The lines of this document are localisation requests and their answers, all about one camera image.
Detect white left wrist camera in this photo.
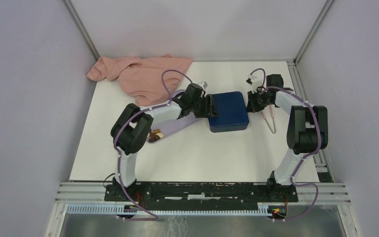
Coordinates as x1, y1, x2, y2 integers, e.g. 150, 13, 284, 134
196, 81, 208, 90

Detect dark blue box lid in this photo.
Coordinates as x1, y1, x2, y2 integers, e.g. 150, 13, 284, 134
208, 91, 250, 133

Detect pink cloth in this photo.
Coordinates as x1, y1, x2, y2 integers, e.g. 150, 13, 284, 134
86, 54, 192, 106

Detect lilac plastic tray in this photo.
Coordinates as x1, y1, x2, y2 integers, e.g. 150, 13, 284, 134
145, 89, 201, 144

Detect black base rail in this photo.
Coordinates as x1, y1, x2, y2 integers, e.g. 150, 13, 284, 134
104, 181, 299, 212

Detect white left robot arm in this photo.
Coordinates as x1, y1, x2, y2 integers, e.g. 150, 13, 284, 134
111, 82, 218, 201

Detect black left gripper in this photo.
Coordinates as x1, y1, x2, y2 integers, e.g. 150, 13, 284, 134
191, 94, 219, 119

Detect pink handled metal tongs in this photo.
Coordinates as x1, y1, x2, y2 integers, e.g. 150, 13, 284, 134
260, 106, 276, 134

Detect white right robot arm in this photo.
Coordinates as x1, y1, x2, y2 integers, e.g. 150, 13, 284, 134
246, 73, 328, 201

